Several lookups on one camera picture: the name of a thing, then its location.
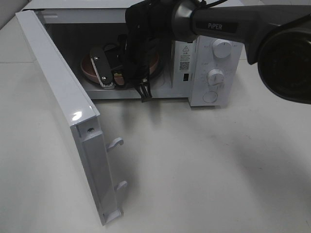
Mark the white round door button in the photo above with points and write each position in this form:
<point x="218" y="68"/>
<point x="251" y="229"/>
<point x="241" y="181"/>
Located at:
<point x="210" y="97"/>

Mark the white microwave knob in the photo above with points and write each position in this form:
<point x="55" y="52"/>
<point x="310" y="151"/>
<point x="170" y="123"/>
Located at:
<point x="222" y="48"/>
<point x="215" y="77"/>

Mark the white microwave door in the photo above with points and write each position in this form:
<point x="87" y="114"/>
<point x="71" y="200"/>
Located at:
<point x="78" y="116"/>

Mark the white microwave oven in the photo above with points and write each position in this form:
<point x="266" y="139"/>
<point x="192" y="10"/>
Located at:
<point x="76" y="26"/>

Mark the glass microwave turntable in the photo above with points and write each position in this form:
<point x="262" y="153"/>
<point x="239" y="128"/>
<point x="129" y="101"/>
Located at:
<point x="118" y="80"/>

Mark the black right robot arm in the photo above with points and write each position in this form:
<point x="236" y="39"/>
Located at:
<point x="276" y="37"/>

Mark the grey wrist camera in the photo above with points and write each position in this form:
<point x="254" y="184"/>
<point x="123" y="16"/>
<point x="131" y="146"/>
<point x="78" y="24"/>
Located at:
<point x="102" y="68"/>

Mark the white warning label sticker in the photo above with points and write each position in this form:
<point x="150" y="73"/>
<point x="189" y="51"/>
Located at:
<point x="184" y="57"/>

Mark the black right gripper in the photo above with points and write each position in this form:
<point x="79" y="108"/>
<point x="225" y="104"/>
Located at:
<point x="146" y="23"/>

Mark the pink round plate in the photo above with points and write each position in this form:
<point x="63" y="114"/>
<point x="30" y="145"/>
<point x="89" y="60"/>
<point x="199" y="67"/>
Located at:
<point x="89" y="72"/>

